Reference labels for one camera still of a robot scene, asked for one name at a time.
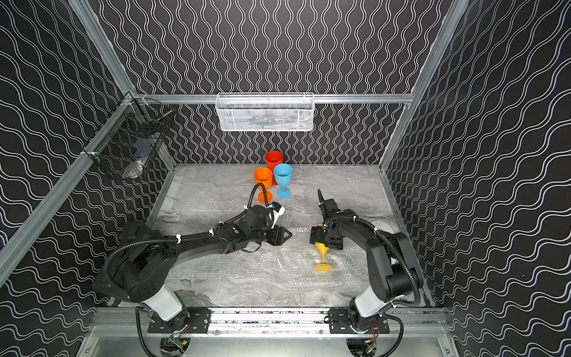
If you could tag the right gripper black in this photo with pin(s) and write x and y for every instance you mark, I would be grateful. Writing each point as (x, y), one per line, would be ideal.
(314, 236)

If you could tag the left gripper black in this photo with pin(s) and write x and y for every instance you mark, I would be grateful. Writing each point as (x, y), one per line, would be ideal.
(272, 234)

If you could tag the yellow glass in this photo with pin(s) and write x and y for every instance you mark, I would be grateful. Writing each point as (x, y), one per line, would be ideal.
(323, 266)

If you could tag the bubble wrap of yellow glass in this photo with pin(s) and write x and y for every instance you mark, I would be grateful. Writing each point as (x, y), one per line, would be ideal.
(303, 264)

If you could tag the orange glass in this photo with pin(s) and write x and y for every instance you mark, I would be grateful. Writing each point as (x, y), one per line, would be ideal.
(264, 176)

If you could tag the blue glass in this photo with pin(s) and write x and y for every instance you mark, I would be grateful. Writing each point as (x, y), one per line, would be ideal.
(283, 176)

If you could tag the red wine glass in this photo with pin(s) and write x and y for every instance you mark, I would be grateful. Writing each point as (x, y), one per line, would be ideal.
(273, 159)

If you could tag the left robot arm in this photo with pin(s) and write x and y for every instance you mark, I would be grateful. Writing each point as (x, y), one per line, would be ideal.
(136, 271)

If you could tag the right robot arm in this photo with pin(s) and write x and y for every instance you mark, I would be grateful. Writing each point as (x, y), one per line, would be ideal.
(392, 267)

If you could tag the white tape roll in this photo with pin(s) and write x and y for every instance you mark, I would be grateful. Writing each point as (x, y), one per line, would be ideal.
(383, 225)

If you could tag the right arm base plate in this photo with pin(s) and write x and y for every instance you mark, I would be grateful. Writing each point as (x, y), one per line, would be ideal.
(348, 321)

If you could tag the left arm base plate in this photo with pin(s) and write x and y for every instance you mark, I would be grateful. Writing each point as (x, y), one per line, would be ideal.
(189, 320)

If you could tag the white wire basket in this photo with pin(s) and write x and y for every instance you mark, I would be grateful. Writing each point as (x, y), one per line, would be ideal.
(265, 111)

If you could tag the black wire basket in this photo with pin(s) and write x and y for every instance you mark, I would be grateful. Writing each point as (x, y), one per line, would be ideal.
(134, 141)

